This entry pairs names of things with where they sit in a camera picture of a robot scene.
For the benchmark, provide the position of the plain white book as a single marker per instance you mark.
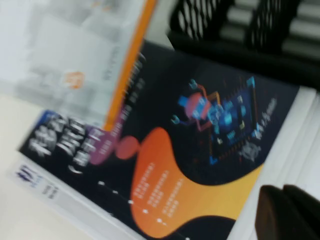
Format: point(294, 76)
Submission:
point(50, 192)

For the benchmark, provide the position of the black perforated plastic book stand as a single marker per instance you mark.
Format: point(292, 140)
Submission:
point(250, 62)

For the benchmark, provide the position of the white orange-edged ROS2 book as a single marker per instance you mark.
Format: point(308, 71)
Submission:
point(62, 37)

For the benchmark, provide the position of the dark book with orange blob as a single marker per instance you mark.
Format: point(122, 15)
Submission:
point(175, 125)

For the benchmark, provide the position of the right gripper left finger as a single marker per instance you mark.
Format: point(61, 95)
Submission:
point(272, 217)

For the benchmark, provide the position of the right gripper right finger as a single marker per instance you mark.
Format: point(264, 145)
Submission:
point(307, 210)

